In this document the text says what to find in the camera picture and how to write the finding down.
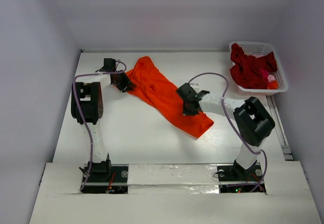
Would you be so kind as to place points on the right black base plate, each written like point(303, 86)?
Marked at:
point(230, 180)

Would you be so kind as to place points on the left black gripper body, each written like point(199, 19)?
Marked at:
point(114, 82)

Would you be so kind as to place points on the white plastic basket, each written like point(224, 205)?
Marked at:
point(259, 49)

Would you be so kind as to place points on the small orange garment in basket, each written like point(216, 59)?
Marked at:
point(273, 85)

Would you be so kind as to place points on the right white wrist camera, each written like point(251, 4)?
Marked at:
point(195, 86)

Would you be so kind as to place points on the pink garment in basket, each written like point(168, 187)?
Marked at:
point(267, 76)

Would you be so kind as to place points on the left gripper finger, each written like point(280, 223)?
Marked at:
point(128, 88)
point(122, 81)

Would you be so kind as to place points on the orange t shirt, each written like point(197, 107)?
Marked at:
point(157, 91)

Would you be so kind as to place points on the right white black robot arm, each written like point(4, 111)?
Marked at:
point(249, 118)

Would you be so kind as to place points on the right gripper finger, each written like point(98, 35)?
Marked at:
point(187, 111)
point(195, 110)

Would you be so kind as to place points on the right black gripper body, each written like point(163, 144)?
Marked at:
point(189, 102)

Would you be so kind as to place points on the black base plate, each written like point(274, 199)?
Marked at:
point(230, 180)
point(102, 182)

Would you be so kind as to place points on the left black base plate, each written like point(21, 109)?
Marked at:
point(102, 182)

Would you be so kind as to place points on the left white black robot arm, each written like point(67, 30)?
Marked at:
point(87, 108)

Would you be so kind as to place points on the dark red t shirt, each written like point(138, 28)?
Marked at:
point(246, 69)

